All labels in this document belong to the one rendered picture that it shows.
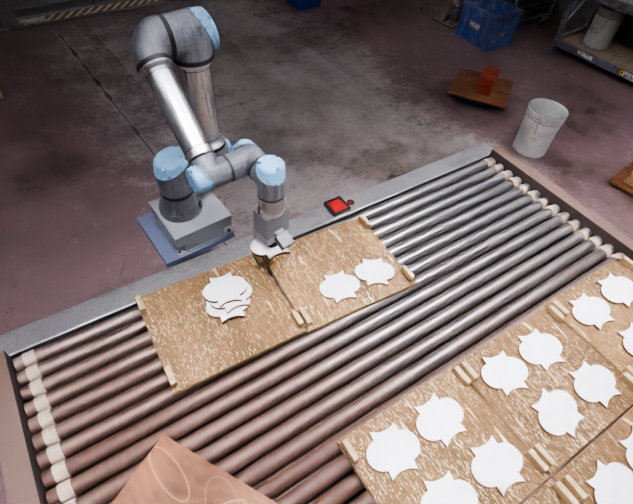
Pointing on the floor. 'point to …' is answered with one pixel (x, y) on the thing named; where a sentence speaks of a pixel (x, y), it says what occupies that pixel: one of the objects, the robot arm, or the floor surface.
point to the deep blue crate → (488, 23)
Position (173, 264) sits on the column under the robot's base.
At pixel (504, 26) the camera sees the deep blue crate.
